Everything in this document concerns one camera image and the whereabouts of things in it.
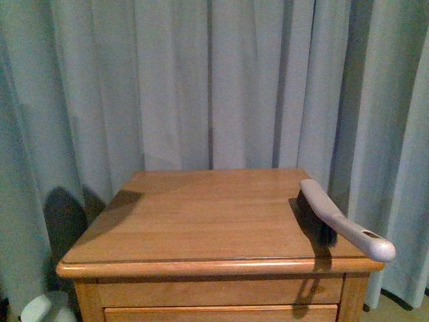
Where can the white small trash bin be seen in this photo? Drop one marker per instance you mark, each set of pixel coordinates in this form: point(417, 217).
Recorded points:
point(51, 306)

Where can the light blue curtain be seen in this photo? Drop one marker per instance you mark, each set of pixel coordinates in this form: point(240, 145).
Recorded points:
point(92, 91)

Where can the wooden nightstand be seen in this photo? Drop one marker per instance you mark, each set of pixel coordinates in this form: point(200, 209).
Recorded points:
point(213, 245)

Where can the grey hand brush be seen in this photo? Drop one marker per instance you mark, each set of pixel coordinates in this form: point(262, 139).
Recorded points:
point(325, 221)

